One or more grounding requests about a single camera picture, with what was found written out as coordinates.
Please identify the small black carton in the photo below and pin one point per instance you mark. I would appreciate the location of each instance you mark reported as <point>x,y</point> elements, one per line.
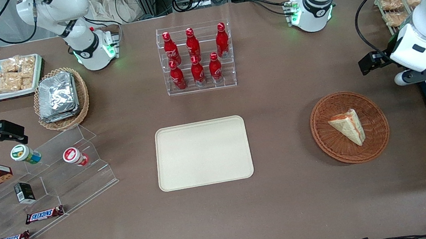
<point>24,193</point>

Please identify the cream cloth bag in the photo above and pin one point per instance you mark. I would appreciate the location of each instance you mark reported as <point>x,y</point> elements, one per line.
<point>113,6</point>

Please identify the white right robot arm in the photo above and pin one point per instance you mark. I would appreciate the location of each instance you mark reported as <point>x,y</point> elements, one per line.
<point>82,46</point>

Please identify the red lid cup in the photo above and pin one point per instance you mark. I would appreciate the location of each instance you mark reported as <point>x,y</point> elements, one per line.
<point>73,156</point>

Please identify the white rectangular snack tray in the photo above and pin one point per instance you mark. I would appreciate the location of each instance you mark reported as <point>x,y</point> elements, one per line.
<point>1,97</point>

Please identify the oval tan wicker basket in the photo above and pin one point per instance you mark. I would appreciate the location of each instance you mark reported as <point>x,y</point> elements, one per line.
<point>65,124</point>

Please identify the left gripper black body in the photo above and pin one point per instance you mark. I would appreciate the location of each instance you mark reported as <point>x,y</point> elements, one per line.
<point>382,56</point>

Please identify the green lid cup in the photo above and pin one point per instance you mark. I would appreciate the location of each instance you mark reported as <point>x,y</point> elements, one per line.
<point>22,154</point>

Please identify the clear acrylic step stand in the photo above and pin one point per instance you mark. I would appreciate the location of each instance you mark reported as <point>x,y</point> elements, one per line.
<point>80,184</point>

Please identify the silver foil pouch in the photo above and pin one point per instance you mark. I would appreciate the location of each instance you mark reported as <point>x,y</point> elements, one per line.
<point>60,118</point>
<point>57,93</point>

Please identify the red cola bottle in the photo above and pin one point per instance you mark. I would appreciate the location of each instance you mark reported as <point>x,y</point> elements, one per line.
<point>171,48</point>
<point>198,73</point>
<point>222,41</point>
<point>215,69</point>
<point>178,78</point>
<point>192,43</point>

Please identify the clear acrylic bottle rack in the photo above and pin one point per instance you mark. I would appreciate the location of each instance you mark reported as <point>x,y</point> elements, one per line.
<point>202,27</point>

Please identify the beige plastic tray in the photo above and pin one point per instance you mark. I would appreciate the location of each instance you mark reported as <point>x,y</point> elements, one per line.
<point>203,154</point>

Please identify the round brown wicker basket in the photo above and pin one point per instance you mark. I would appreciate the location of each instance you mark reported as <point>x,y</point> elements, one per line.
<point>324,137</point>

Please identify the triangle sandwich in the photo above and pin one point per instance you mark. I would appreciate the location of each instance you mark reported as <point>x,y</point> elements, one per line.
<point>349,127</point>

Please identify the clear bag of crackers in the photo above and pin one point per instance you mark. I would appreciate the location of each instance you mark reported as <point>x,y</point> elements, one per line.
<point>28,65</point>
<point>7,82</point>
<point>27,82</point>
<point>10,64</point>

